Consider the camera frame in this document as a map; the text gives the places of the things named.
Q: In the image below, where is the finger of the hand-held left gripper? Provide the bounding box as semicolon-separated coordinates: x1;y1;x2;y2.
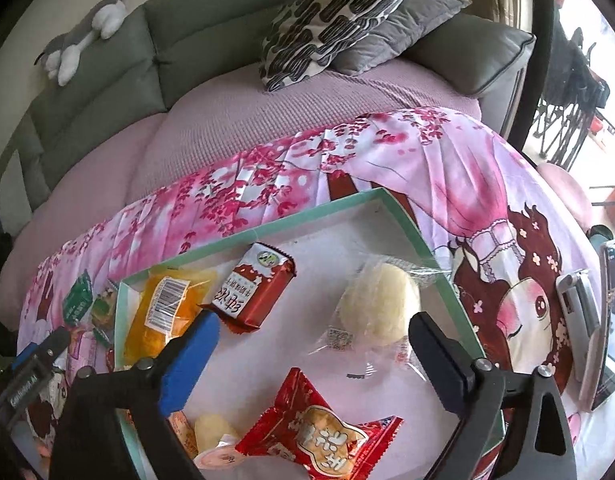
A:
15;345;42;369
38;327;72;361

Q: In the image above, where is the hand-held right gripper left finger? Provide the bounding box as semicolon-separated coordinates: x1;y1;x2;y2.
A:
48;311;222;480

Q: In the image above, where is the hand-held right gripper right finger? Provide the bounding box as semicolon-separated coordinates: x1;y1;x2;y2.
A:
408;311;578;480

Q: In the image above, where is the dark green snack packet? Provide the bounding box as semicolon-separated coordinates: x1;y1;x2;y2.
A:
62;270;94;323

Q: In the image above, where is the yellow cake packet with barcode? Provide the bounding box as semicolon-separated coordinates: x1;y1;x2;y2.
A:
125;267;218;368

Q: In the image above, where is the orange yellow snack packet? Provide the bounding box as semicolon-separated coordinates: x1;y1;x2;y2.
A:
168;410;198;458

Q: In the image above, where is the white jelly cup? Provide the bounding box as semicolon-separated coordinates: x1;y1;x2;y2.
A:
194;412;243;470

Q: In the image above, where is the round white rice cake packet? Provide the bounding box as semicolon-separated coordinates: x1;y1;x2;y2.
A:
307;255;451;378

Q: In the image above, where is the red white candy packet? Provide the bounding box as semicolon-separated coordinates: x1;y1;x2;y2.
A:
200;242;297;333

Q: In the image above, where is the red packet with cream label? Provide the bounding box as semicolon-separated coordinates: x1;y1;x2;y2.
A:
235;367;404;480

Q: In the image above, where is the teal shallow box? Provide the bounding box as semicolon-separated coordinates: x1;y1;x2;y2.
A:
110;187;505;480

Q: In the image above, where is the grey white flip device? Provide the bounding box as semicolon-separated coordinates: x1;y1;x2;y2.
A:
557;270;601;382

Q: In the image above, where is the printed blanket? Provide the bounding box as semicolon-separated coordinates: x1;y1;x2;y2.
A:
15;106;608;480

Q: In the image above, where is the pink stool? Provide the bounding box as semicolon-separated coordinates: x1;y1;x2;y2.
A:
537;162;595;231

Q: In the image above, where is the black folding chair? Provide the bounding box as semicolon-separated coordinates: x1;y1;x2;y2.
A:
532;30;613;171

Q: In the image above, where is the grey white plush toy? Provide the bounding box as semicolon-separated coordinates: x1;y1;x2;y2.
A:
34;0;128;87

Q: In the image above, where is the grey pillow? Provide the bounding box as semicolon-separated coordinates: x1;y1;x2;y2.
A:
332;0;472;77

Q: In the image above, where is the grey sofa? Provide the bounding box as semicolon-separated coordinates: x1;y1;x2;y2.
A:
0;0;538;241

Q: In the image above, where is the black white patterned pillow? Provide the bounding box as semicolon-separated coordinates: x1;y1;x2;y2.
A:
259;0;422;92

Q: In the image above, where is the dark door frame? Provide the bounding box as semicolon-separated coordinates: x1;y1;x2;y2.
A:
507;0;555;153

